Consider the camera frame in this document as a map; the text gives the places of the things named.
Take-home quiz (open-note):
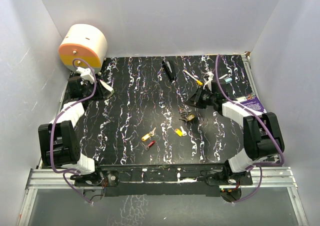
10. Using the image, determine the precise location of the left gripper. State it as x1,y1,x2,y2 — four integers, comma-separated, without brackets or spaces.
82,79,111,102

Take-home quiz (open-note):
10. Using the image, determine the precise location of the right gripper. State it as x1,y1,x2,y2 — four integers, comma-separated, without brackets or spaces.
185,86,216,109

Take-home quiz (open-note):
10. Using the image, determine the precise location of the metal keyring with keys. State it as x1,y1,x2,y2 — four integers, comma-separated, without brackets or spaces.
179,107,192,122

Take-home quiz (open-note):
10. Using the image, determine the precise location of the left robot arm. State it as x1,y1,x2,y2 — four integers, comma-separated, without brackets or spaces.
38,76,114,186

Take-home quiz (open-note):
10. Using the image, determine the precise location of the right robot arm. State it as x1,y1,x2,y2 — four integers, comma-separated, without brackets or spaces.
184,87,285,185

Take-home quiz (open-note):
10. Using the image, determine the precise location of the small white card box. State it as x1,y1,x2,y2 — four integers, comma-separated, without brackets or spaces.
100,80,115,97

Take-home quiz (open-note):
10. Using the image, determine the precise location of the white pen yellow cap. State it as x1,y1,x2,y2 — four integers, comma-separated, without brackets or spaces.
183,70,204,86

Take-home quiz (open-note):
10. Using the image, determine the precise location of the black folding tool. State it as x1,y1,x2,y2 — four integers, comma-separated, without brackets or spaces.
162,60,177,82

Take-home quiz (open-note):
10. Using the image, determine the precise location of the round pastel drawer box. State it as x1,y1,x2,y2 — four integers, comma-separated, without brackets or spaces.
58,24,108,74

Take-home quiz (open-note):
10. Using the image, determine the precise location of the purple booklet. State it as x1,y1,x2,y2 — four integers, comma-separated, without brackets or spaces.
236,93,267,113

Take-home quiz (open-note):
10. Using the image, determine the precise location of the red headed key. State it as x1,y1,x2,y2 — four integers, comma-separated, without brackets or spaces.
141,140,156,151

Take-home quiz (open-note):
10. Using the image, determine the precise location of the black base bar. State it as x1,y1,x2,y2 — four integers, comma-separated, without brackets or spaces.
70,163,253,197

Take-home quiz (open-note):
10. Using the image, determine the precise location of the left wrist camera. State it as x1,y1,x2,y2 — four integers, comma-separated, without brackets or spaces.
76,67,96,84

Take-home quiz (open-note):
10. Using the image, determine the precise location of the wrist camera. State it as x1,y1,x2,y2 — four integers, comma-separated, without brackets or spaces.
202,71,215,93
76,67,96,84

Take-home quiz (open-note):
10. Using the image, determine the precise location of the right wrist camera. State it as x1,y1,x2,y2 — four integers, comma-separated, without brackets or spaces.
202,71,215,93

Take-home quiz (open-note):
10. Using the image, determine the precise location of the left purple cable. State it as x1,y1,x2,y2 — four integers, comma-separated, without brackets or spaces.
51,58,98,204

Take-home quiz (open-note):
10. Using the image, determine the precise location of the purple cable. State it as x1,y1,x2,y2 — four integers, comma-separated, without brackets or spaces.
51,58,98,204
214,53,286,204

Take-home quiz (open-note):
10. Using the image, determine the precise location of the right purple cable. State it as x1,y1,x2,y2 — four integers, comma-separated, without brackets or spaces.
214,53,286,204

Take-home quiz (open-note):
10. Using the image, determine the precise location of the aluminium frame rail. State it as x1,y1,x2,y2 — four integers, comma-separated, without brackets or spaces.
25,167,298,190

